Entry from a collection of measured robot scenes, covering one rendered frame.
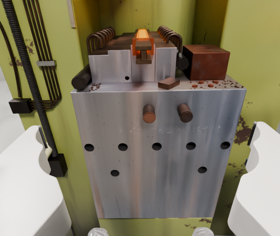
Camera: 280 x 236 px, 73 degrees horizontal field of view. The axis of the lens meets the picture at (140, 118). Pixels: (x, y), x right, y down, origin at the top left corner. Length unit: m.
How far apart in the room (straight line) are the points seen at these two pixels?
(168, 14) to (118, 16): 0.22
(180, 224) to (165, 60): 0.54
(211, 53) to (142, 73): 0.16
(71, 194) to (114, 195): 0.39
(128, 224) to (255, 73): 0.64
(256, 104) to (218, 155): 0.28
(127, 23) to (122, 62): 0.48
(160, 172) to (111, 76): 0.29
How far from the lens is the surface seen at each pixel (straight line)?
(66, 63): 0.64
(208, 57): 0.48
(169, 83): 0.42
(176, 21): 0.94
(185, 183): 0.59
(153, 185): 0.58
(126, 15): 0.92
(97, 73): 0.47
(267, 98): 0.76
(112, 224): 0.74
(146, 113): 0.39
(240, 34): 0.65
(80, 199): 1.00
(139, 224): 0.73
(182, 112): 0.40
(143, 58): 0.34
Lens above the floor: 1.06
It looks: 29 degrees down
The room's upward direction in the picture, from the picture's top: 2 degrees counter-clockwise
